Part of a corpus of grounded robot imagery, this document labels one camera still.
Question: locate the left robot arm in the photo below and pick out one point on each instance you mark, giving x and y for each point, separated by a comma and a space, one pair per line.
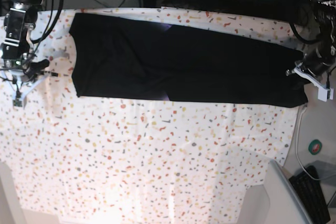
324, 15

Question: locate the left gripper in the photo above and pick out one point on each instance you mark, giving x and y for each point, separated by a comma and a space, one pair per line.
318, 62

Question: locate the black t-shirt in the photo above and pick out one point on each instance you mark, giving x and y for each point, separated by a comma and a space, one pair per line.
123, 58

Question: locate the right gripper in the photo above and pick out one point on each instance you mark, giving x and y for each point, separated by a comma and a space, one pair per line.
31, 70

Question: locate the black keyboard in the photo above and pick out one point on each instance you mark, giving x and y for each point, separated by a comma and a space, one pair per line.
310, 193

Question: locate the grey laptop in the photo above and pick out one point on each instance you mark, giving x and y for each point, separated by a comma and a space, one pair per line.
285, 205

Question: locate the terrazzo pattern tablecloth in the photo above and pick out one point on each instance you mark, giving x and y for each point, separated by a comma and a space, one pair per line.
97, 160

